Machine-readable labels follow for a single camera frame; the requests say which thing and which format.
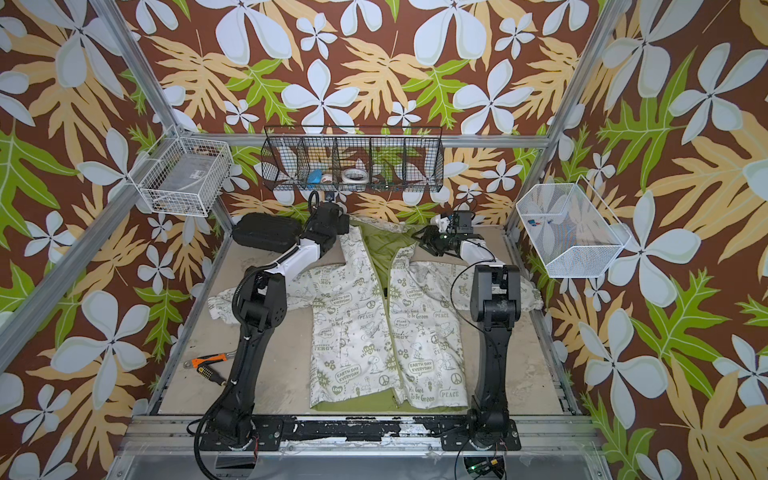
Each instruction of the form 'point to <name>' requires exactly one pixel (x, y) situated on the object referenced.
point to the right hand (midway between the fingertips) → (414, 237)
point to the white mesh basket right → (571, 232)
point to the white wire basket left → (183, 176)
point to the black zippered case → (267, 231)
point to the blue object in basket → (314, 177)
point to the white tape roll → (355, 175)
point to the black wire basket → (353, 158)
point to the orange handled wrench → (200, 361)
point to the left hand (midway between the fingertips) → (334, 210)
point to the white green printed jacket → (385, 323)
